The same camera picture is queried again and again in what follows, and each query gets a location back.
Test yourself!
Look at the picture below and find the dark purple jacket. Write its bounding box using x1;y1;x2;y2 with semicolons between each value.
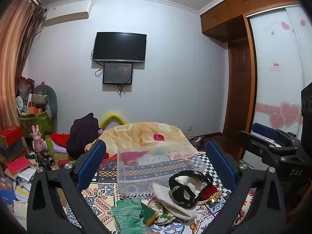
66;113;101;160

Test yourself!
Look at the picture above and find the brown striped curtain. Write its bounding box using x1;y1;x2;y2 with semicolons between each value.
0;0;47;133

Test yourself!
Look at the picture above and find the dark green cloth yellow edge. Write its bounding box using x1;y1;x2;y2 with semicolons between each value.
140;202;158;225

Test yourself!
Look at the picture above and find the red cylinder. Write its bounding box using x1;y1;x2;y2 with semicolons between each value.
57;159;74;170

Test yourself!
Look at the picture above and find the green bag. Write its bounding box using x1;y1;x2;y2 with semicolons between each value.
19;110;53;137

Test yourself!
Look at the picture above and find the brown wooden door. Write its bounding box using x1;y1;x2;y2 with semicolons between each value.
226;19;257;138

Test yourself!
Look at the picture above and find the red box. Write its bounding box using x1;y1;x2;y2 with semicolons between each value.
0;125;24;150

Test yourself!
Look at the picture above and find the red and gold ornament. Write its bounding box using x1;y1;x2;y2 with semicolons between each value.
195;184;223;206

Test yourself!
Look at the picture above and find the green bottle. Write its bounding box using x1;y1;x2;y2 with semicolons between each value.
44;135;57;159

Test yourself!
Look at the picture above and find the clear plastic storage box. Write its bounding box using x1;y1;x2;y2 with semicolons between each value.
116;143;206;198

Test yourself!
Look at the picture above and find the black flashlight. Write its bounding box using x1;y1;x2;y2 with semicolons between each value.
36;149;56;169

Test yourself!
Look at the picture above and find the white heart-print sliding door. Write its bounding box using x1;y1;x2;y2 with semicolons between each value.
246;4;312;162

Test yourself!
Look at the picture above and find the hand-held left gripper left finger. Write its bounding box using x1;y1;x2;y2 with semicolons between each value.
26;139;108;234

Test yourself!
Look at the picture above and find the small red cloth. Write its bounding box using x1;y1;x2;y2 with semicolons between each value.
200;185;218;200

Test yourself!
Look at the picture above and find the yellow foam tube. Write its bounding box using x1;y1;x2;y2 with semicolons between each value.
99;110;127;130

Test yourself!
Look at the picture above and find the green knit glove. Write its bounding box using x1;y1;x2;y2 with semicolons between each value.
111;197;146;234

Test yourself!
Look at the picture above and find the red book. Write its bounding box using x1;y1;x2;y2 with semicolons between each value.
5;156;32;176

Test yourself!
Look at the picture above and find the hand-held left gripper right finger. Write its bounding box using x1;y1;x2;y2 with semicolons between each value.
201;140;287;234

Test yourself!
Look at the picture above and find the wooden wardrobe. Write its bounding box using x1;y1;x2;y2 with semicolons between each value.
199;0;312;164

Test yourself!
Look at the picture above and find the red cloth in box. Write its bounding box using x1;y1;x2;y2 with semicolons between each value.
119;152;148;167

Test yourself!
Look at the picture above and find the black wall television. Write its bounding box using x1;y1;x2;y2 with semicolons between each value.
92;32;147;63

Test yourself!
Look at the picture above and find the grey plush toy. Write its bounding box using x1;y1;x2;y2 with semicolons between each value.
31;84;58;122

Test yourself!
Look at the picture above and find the black patterned headband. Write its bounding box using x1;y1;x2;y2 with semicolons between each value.
169;170;213;209

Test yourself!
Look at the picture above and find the white patterned cloth in box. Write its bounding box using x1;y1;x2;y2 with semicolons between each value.
138;154;171;166

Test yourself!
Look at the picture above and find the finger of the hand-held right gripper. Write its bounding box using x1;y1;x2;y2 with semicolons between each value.
252;123;298;148
237;131;301;164

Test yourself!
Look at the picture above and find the pink bunny toy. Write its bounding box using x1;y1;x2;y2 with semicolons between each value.
31;125;46;152

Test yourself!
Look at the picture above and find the pile of papers and books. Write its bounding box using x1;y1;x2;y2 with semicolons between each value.
0;164;39;227

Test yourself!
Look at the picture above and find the white air conditioner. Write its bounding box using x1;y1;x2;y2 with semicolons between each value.
44;0;93;26

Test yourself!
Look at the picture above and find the blue book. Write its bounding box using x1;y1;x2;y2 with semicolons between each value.
0;176;17;205

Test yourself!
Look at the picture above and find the colourful patterned blanket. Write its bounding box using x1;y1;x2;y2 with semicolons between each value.
65;151;257;234

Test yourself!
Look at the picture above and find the small black wall monitor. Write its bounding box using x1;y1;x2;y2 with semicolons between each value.
102;62;134;85

